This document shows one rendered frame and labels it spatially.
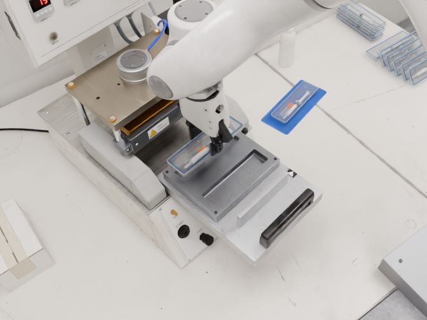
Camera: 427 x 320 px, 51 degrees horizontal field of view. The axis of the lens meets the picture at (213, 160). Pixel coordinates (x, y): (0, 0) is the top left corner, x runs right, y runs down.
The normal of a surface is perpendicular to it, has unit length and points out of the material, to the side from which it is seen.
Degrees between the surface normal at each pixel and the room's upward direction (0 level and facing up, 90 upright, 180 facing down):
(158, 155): 0
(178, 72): 77
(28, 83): 90
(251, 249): 0
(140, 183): 41
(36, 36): 90
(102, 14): 90
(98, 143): 0
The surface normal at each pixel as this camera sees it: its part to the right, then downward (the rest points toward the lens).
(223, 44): 0.11, 0.37
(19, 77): 0.57, 0.64
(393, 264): -0.06, -0.56
